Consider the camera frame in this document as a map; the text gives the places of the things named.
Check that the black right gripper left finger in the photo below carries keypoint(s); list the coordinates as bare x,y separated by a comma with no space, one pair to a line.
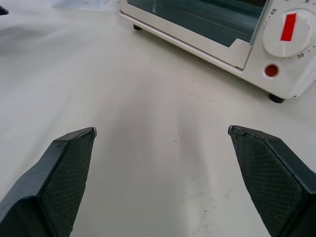
49,182

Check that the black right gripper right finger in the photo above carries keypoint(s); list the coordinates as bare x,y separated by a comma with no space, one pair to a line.
271,177

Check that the black oven foot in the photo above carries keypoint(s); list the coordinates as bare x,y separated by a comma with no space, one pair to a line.
137,27
276,98

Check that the white toaster oven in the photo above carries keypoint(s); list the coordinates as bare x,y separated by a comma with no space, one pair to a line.
284,74

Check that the glass oven door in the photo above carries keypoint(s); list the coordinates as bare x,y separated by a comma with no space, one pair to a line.
197,22

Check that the red indicator light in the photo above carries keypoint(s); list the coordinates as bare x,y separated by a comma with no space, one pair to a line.
271,70

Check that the white timer knob red stripe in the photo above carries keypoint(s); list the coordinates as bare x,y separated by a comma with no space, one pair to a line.
287,33

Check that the black pointed object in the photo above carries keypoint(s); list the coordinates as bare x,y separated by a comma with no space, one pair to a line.
3,10

